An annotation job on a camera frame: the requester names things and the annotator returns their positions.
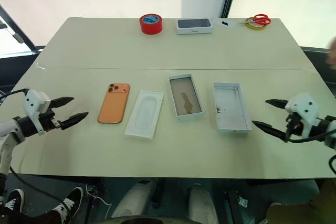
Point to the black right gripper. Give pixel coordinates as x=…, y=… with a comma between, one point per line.
x=294, y=124

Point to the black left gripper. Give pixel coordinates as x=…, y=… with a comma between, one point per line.
x=48, y=120

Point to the person's bare hand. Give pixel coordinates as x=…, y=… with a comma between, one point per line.
x=332, y=51

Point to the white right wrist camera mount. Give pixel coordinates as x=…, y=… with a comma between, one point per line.
x=304, y=107

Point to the red tape roll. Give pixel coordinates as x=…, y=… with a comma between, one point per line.
x=151, y=27

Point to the yellow tape roll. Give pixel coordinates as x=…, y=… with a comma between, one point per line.
x=253, y=26

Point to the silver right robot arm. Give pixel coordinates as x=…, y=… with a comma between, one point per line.
x=329, y=132

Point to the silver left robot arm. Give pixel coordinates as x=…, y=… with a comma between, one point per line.
x=10, y=129

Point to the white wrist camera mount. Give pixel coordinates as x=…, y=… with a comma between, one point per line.
x=34, y=103
x=304, y=107

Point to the boxed phone package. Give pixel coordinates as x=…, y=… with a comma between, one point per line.
x=194, y=24

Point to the orange smartphone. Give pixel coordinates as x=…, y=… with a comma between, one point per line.
x=113, y=106

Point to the white robot leg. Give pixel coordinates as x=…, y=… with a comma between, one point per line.
x=134, y=200
x=202, y=203

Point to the white box with brown inside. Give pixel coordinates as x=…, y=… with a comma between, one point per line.
x=186, y=98

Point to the black slanted stand bar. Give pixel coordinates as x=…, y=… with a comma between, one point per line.
x=18, y=28

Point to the black and white sneaker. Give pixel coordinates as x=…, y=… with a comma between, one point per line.
x=14, y=200
x=69, y=201

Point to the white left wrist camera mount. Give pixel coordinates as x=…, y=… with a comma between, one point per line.
x=34, y=103

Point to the white moulded insert tray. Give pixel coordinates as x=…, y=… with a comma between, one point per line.
x=144, y=115

